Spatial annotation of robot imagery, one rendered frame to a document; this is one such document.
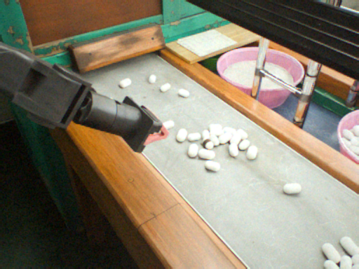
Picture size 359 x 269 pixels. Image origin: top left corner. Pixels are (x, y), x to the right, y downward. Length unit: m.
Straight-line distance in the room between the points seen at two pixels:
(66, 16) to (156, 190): 0.58
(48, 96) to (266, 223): 0.45
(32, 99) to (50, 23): 0.55
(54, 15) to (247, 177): 0.67
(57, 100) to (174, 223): 0.31
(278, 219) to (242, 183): 0.11
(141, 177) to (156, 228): 0.13
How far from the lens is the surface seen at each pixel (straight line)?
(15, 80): 0.51
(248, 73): 1.13
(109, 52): 1.06
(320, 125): 1.07
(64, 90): 0.50
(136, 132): 0.59
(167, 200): 0.68
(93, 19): 1.08
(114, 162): 0.76
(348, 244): 0.70
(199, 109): 0.94
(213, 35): 1.27
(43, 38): 1.04
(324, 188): 0.79
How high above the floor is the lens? 1.29
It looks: 40 degrees down
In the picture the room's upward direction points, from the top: straight up
